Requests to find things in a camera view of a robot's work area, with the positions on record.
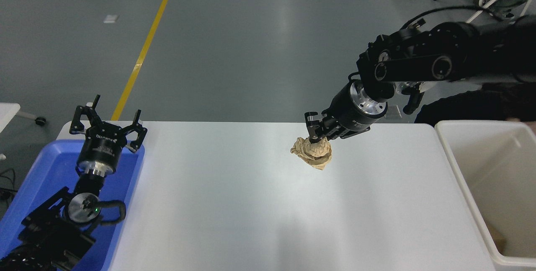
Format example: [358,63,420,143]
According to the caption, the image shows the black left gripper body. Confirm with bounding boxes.
[77,121,127,167]

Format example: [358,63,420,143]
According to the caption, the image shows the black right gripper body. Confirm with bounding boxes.
[322,81,374,140]

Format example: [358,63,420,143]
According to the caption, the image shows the tan paper ball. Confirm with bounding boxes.
[290,136,333,171]

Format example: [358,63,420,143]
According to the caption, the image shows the blue plastic tray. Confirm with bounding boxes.
[0,139,146,271]

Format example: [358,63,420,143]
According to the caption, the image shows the white side table with caster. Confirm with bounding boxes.
[0,103,46,136]

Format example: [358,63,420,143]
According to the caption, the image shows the person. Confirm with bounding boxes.
[414,83,536,127]

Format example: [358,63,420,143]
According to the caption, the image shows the large pale plastic bin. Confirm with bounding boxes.
[435,120,536,268]

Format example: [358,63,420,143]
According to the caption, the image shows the black cables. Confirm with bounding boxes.
[0,167,18,205]

